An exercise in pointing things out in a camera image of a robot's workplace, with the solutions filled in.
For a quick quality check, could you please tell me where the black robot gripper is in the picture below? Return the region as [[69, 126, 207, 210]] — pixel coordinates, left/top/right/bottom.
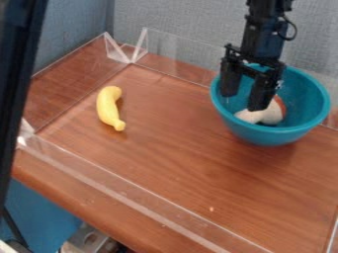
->
[[220, 15, 287, 112]]

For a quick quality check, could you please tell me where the white mushroom with red cap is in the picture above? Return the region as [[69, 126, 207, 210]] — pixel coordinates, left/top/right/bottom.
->
[[235, 96, 286, 126]]

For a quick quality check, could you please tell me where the blue plastic bowl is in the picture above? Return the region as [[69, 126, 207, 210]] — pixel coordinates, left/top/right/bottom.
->
[[210, 67, 330, 146]]

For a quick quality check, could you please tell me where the dark blurred foreground arm link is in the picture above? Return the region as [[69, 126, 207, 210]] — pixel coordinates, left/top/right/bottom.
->
[[0, 0, 49, 212]]

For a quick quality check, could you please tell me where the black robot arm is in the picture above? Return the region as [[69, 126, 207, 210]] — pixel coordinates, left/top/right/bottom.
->
[[220, 0, 296, 112]]

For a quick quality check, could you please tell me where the yellow toy banana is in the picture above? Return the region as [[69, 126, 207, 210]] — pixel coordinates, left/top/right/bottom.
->
[[96, 86, 125, 131]]

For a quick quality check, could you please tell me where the black stand leg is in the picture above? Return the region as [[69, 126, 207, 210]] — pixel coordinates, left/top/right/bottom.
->
[[3, 208, 29, 247]]

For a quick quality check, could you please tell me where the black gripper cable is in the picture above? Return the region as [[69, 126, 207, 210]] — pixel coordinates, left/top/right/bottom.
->
[[276, 15, 298, 42]]

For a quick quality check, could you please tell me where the clear acrylic barrier frame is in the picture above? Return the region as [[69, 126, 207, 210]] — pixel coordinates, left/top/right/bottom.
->
[[15, 29, 338, 253]]

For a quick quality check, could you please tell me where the grey metal bracket under table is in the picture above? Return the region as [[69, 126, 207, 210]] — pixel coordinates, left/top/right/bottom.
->
[[57, 221, 120, 253]]

